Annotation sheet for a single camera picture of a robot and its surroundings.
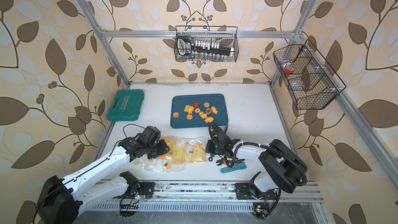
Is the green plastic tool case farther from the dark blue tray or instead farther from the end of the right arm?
the end of the right arm

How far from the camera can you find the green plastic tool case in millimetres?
989

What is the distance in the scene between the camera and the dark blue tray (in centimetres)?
100

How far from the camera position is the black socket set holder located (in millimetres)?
829

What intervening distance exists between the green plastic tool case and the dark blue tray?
22cm

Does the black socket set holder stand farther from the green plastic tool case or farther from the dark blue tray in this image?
the green plastic tool case

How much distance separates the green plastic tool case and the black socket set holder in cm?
48
